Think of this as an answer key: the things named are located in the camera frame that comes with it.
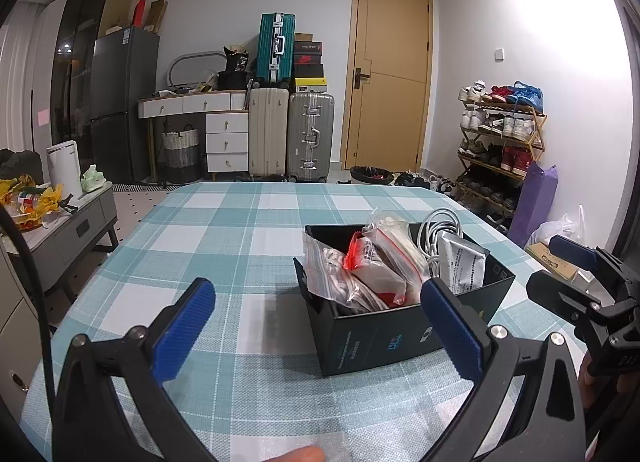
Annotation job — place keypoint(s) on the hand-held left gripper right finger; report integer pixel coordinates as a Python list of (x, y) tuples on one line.
[(452, 332)]

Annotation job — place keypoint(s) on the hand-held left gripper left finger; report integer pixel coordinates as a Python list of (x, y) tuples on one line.
[(185, 327)]

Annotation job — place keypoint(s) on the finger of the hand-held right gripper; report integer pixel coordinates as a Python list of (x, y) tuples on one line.
[(575, 252), (555, 292)]

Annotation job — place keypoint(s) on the silver foil packet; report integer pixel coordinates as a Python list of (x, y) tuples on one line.
[(465, 267)]

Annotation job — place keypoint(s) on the black cardboard box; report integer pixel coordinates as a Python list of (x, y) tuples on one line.
[(380, 342)]

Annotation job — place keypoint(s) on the zip bag with red label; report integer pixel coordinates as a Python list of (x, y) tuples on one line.
[(375, 282)]

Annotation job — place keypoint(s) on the zip bag with white gauze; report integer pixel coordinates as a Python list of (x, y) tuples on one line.
[(400, 247)]

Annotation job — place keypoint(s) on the person's right hand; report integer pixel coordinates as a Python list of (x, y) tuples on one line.
[(587, 382)]

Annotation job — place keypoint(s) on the person's left hand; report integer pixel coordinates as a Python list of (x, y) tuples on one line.
[(300, 454)]

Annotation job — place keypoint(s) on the brown cardboard box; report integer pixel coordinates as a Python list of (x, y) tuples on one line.
[(555, 262)]

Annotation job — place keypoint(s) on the white plastic bag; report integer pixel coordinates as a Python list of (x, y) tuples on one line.
[(562, 227)]

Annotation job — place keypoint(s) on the purple bag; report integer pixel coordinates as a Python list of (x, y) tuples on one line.
[(537, 202)]

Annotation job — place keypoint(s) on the checked teal tablecloth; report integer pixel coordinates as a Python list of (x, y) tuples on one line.
[(225, 242)]

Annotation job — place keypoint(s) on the wooden shoe rack with shoes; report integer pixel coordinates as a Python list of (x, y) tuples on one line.
[(500, 157)]

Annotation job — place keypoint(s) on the grey side table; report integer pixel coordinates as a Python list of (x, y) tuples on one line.
[(75, 237)]

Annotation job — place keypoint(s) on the shoes on floor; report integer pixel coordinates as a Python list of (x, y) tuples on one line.
[(425, 182)]

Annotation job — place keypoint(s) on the beige cabinet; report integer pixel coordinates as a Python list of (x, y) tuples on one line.
[(20, 342)]

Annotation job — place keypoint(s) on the woven laundry basket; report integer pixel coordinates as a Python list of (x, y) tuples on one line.
[(180, 154)]

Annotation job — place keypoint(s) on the pale green plastic bag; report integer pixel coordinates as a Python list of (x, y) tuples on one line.
[(94, 178)]

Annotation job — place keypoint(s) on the black basin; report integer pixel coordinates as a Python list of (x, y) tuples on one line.
[(370, 176)]

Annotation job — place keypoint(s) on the white desk with drawers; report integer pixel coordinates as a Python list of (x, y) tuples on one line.
[(225, 137)]

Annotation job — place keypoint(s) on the white air purifier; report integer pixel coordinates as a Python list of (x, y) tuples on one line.
[(65, 167)]

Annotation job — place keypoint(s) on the yellow snack pile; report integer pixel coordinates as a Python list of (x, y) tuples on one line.
[(27, 202)]

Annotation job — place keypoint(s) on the beige suitcase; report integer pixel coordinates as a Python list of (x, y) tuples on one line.
[(268, 132)]

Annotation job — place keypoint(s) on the silver suitcase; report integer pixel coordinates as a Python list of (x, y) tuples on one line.
[(310, 137)]

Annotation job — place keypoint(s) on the dark cloth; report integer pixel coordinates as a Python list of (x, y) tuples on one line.
[(20, 164)]

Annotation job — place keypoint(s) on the dark grey refrigerator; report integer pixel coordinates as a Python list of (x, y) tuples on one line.
[(125, 92)]

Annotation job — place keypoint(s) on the wooden door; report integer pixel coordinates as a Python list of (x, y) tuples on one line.
[(390, 82)]

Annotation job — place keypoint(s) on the black bag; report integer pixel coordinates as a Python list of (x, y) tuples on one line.
[(234, 69)]

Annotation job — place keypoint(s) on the oval mirror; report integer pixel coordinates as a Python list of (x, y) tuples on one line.
[(192, 59)]

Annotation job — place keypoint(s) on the dark glass cabinet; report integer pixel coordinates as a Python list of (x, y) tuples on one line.
[(80, 67)]

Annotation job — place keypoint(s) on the teal suitcase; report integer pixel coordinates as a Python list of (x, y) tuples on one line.
[(275, 49)]

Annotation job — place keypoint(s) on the stack of shoe boxes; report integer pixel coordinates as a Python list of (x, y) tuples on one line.
[(307, 62)]

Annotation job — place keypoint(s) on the white curtain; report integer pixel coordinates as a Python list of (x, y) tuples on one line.
[(20, 82)]

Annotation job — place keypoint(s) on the small upright cardboard box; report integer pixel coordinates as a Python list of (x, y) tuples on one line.
[(158, 17)]

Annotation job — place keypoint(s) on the white light switch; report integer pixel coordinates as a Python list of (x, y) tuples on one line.
[(497, 54)]

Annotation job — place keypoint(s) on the pink wall note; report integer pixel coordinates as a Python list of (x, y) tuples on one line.
[(43, 116)]

